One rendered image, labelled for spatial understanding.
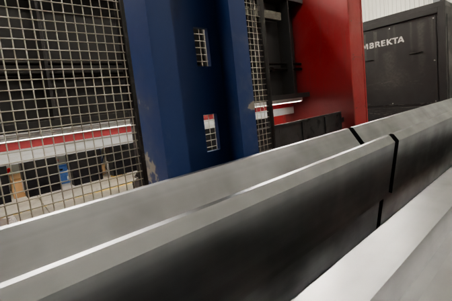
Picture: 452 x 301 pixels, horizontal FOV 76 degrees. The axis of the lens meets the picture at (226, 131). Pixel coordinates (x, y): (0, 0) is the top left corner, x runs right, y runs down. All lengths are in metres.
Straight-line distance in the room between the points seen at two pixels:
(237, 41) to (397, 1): 9.12
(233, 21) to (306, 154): 0.08
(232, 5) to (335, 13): 2.42
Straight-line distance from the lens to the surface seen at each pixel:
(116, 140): 1.70
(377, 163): 0.18
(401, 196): 0.26
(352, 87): 2.47
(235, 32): 0.16
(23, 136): 1.40
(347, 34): 2.50
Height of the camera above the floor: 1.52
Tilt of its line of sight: 6 degrees down
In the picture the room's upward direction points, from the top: 6 degrees counter-clockwise
